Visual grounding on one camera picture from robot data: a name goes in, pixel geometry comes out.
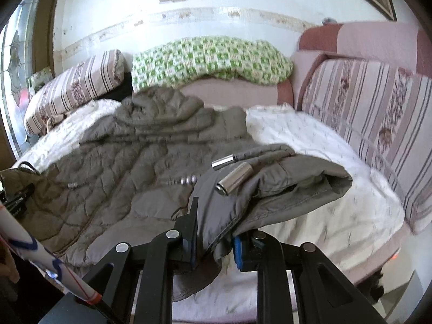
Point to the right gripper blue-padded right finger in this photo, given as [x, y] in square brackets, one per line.
[323, 293]

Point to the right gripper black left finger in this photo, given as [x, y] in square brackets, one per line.
[136, 282]

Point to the grey-brown hooded puffer jacket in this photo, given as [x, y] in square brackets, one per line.
[137, 170]

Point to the person's hand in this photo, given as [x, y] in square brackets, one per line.
[7, 266]

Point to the white floral bed sheet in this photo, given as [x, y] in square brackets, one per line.
[230, 294]

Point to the striped floral cushion right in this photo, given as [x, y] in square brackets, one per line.
[384, 113]

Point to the striped floral pillow left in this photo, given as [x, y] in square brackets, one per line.
[76, 86]

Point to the small patterned box by door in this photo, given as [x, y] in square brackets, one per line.
[37, 80]

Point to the green white patterned blanket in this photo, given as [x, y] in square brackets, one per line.
[183, 61]

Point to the wooden door with stained glass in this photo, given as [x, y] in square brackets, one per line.
[26, 48]

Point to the pink red sofa bed frame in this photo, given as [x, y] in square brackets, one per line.
[392, 43]

